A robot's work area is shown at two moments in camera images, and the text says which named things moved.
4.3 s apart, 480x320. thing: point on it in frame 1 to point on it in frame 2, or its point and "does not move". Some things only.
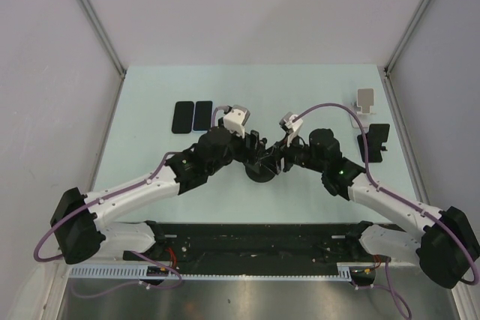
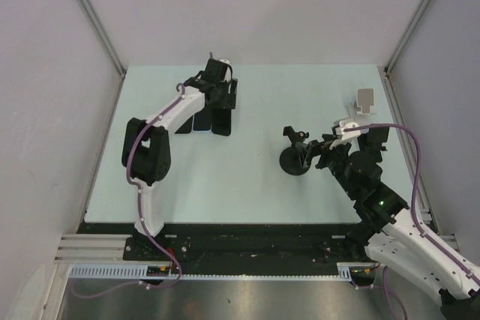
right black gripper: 282,151 to 322,148
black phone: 377,134 does not move
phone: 203,116 does not move
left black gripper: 250,154 to 228,100
